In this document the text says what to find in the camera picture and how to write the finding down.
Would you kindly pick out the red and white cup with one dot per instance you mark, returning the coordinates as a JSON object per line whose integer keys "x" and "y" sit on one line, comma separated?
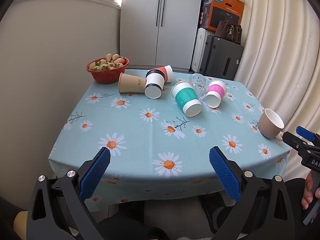
{"x": 168, "y": 73}

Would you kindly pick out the brown handbag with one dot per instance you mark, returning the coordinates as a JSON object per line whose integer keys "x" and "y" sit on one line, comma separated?
{"x": 225, "y": 31}

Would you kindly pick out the cream curtain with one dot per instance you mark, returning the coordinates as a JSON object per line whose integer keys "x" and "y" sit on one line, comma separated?
{"x": 275, "y": 42}

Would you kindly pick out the pink and white cup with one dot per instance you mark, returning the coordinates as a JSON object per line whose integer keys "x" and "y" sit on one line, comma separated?
{"x": 216, "y": 90}

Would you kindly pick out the grey two-door cabinet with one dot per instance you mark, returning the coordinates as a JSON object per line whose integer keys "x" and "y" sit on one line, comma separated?
{"x": 140, "y": 30}

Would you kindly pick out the white suitcase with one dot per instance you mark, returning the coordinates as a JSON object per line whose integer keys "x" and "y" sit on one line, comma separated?
{"x": 200, "y": 50}

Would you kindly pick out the person's right hand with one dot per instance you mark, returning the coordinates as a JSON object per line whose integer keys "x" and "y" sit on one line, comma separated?
{"x": 308, "y": 192}

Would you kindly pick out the clear glass cup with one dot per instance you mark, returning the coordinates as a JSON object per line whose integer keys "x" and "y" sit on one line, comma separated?
{"x": 198, "y": 82}

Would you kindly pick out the black and white cup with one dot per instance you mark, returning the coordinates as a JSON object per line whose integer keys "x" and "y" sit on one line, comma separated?
{"x": 153, "y": 80}

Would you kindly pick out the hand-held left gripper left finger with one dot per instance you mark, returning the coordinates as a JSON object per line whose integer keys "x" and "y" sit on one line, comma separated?
{"x": 96, "y": 172}

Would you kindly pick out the person's dark trousers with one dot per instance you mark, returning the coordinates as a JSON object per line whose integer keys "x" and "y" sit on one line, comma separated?
{"x": 125, "y": 230}

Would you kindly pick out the brown paper cup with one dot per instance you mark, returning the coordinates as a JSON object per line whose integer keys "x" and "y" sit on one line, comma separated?
{"x": 130, "y": 83}

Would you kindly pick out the dark grey suitcase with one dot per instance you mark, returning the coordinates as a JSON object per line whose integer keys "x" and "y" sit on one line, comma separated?
{"x": 222, "y": 60}

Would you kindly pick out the red bowl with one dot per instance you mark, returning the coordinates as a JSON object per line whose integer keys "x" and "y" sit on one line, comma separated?
{"x": 107, "y": 76}

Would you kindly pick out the teal and white cup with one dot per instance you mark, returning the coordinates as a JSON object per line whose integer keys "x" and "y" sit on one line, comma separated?
{"x": 185, "y": 98}

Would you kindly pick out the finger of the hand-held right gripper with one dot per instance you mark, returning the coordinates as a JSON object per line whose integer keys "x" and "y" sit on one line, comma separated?
{"x": 291, "y": 138}
{"x": 305, "y": 132}

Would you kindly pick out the beige mug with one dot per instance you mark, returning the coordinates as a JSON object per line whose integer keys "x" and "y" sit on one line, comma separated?
{"x": 267, "y": 127}

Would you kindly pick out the blue daisy tablecloth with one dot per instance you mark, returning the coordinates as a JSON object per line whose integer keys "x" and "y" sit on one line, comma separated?
{"x": 150, "y": 140}

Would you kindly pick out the orange cardboard box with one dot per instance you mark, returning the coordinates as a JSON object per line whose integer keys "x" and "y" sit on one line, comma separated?
{"x": 225, "y": 12}

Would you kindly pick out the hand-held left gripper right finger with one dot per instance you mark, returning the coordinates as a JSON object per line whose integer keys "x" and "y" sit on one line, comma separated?
{"x": 225, "y": 175}

